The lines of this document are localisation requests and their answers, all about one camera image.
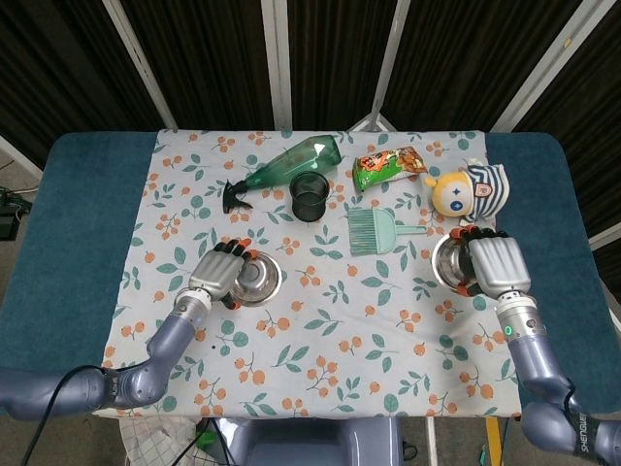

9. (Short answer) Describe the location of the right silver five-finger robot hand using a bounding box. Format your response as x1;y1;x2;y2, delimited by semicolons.
448;225;531;298

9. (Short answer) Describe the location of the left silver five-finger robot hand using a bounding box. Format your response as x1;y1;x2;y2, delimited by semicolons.
187;237;259;312

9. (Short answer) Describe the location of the steel bowl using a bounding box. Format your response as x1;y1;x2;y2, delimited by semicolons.
431;232;479;294
227;251;284;307

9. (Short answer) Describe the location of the floral tablecloth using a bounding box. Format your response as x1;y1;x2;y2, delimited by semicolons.
90;128;524;419

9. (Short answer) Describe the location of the yellow plush toy striped cap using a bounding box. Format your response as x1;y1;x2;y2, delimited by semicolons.
424;158;510;229

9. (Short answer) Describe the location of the black mesh pen cup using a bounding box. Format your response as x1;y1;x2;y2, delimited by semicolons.
289;171;330;223

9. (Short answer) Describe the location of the teal plastic hand brush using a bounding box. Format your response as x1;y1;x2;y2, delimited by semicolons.
347;207;429;257

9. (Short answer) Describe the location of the green plastic spray bottle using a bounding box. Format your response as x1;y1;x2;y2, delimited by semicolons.
221;135;343;216

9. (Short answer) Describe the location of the green snack bag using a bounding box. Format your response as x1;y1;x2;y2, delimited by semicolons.
352;147;430;193

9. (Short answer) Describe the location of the blue table cover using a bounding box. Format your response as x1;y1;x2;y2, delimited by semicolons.
0;130;610;419

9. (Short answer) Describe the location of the white checked cloth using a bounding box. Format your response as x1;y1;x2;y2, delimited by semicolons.
118;416;214;466

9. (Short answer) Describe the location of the grey-blue robot torso base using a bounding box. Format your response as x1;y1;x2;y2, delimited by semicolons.
212;416;404;466

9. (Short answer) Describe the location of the black power strip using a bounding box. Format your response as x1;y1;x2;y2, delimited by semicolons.
0;188;33;242

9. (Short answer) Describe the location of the white partition frame post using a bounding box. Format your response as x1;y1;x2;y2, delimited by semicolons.
101;0;179;130
261;0;292;131
348;0;411;132
589;222;621;251
489;0;621;133
0;134;44;177

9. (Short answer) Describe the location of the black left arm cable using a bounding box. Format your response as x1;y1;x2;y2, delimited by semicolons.
28;364;106;466

